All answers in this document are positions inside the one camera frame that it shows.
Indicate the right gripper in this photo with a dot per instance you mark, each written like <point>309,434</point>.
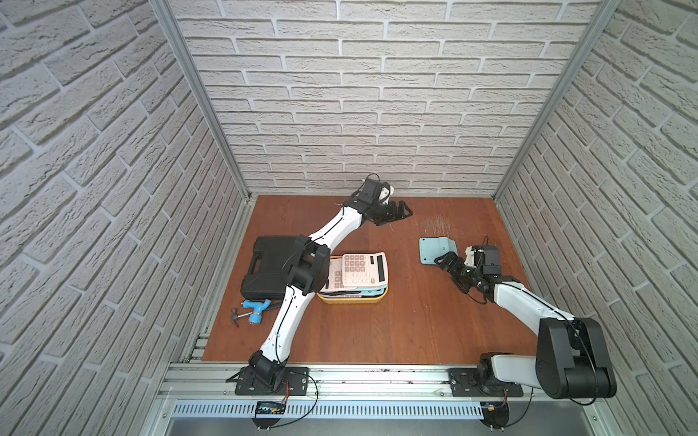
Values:
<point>453,270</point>

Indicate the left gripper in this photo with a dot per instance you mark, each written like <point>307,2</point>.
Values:
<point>389,211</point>

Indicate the white calculator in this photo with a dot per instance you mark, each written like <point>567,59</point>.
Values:
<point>335,281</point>
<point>364,270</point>

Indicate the yellow storage box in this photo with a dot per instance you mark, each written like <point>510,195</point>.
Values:
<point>350,300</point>

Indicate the grey blue calculator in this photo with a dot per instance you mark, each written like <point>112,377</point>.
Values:
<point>355,292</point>

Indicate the white calculator front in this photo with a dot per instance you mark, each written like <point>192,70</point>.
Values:
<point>335,281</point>

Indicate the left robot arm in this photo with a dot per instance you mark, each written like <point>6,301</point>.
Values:
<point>305,273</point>

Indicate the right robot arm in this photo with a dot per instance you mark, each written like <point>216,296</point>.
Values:
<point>572,359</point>

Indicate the right controller board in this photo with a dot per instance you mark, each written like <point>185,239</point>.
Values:
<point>495,415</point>

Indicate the controller board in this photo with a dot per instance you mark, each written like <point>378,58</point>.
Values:
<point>269,408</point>
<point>495,415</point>

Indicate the black tool case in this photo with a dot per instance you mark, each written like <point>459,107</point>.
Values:
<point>264,279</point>

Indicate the left controller board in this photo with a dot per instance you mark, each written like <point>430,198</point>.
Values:
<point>269,408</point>

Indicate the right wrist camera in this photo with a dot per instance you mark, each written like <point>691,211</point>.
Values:
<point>482,255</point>

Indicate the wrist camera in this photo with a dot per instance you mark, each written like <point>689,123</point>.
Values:
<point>375,192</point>
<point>482,255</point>

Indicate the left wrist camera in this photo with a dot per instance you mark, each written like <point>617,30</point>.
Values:
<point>375,192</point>

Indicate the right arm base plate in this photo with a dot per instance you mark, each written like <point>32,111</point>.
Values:
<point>471,382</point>

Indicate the small hammer blue handle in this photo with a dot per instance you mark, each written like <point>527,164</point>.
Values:
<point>254,311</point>

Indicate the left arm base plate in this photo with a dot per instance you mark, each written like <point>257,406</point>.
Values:
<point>292,381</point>

